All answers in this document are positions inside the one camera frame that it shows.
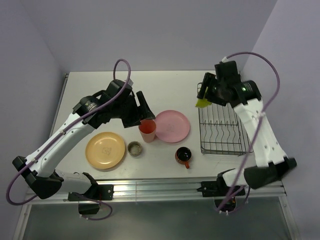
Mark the aluminium table rail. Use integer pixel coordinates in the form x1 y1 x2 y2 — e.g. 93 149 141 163
27 177 287 205

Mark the pink plastic plate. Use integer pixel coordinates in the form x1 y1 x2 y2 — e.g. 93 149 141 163
154 110 191 143

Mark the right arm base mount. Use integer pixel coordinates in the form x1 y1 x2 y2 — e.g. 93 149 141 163
196 180 230 198

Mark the black wire dish rack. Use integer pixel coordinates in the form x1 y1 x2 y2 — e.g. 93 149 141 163
196 82 255 157

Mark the small grey speckled dish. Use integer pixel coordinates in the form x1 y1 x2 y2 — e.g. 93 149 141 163
127 141 143 157

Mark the orange black mug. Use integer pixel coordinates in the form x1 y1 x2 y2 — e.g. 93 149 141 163
175 146 192 169

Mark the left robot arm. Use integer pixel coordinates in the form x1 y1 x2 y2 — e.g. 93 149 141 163
12 79 155 200

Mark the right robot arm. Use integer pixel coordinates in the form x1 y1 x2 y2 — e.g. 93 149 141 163
195 60 297 195

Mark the salmon plastic cup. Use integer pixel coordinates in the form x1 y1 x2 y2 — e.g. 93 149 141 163
138 119 157 143

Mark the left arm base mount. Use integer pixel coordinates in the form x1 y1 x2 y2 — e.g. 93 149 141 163
67 184 114 221

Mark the lime green bowl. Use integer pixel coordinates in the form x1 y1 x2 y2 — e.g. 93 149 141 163
195 98 212 109

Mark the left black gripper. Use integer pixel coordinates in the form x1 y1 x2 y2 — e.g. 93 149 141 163
112 91 155 128

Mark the orange plastic plate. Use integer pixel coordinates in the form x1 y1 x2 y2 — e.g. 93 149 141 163
85 132 126 170

